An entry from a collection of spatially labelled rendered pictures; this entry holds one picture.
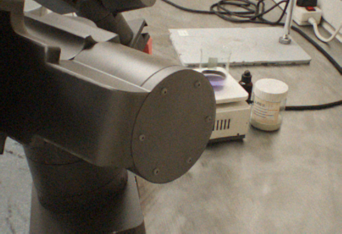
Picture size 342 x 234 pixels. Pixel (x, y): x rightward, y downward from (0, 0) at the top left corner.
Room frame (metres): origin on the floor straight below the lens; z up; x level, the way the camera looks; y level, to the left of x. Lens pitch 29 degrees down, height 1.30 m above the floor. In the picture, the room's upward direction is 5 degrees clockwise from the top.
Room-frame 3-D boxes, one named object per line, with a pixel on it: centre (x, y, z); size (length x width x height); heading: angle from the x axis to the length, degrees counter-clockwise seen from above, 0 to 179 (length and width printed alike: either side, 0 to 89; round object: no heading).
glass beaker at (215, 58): (0.90, -0.07, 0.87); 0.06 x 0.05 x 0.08; 32
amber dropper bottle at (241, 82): (1.02, -0.14, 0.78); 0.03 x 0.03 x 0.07
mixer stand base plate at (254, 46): (1.29, -0.14, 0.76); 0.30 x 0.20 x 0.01; 103
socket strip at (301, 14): (1.65, -0.30, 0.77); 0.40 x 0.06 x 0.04; 13
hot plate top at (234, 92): (0.91, -0.06, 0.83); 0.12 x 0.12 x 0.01; 22
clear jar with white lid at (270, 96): (0.94, -0.18, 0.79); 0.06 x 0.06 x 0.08
